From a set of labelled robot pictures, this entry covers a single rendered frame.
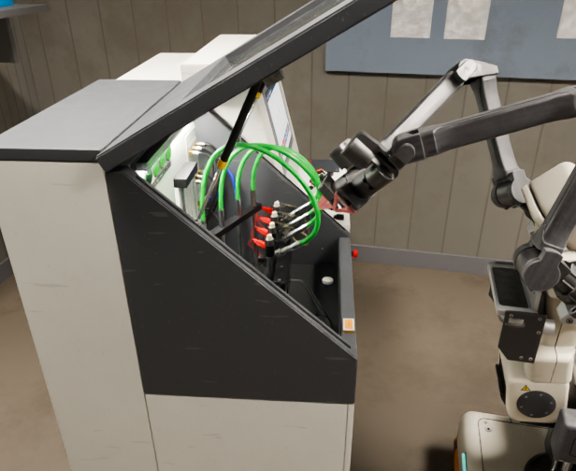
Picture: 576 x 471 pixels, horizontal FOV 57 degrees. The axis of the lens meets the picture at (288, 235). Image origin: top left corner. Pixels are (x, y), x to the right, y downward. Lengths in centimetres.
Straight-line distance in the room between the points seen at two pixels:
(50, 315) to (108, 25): 247
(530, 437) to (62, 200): 180
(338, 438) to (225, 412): 33
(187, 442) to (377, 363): 140
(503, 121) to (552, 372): 77
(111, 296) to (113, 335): 13
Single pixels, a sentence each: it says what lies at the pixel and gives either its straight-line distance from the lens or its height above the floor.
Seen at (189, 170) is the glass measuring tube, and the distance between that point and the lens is 165.
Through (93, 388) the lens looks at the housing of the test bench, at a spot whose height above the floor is 80.
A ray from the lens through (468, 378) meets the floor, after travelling 288.
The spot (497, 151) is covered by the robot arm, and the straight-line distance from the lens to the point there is 169.
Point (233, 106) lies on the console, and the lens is 185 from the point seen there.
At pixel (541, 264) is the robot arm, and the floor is 127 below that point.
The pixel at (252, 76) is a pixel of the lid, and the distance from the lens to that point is 108.
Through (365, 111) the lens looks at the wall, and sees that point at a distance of 330.
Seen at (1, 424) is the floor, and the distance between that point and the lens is 286.
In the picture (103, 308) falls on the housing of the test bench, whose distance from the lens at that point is 144.
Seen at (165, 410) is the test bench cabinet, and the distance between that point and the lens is 162.
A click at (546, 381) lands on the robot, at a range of 170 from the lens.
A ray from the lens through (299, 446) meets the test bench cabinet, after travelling 165.
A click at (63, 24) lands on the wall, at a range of 387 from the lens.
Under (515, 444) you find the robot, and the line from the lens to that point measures 225.
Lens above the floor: 188
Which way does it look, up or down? 28 degrees down
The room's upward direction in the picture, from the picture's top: straight up
